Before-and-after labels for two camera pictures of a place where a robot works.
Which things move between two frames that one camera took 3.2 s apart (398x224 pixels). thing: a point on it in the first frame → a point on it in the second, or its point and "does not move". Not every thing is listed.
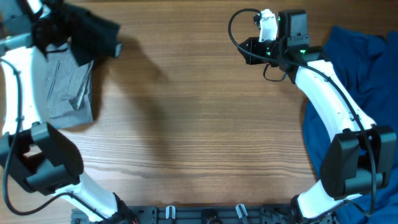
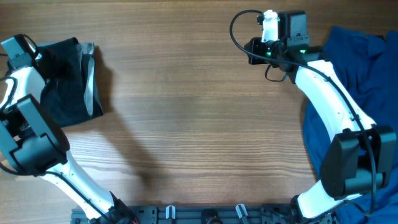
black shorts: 91,37 → 64,99
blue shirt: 367,66 does not move
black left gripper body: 57,25 → 51,61
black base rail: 200,214 does not move
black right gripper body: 267,50 does not move
